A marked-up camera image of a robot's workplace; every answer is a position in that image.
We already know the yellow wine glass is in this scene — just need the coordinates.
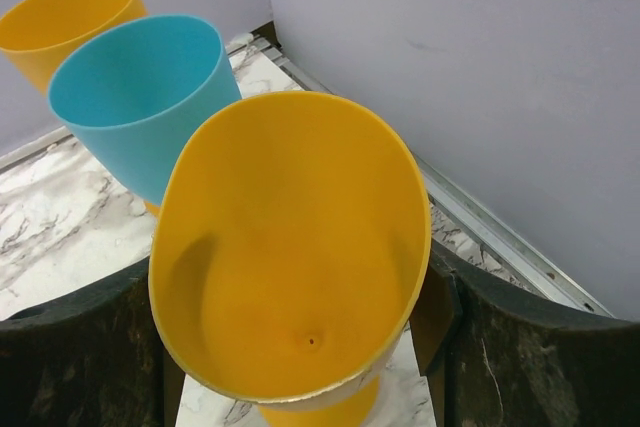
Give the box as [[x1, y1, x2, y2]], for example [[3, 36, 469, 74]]
[[0, 0, 161, 218], [148, 91, 431, 426]]

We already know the blue wine glass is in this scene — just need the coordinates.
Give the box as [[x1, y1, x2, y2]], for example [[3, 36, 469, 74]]
[[47, 14, 241, 205]]

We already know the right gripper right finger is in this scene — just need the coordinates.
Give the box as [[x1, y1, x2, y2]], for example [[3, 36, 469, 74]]
[[410, 243, 639, 426]]

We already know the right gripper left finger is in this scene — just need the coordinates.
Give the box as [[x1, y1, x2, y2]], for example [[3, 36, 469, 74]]
[[1, 259, 185, 426]]

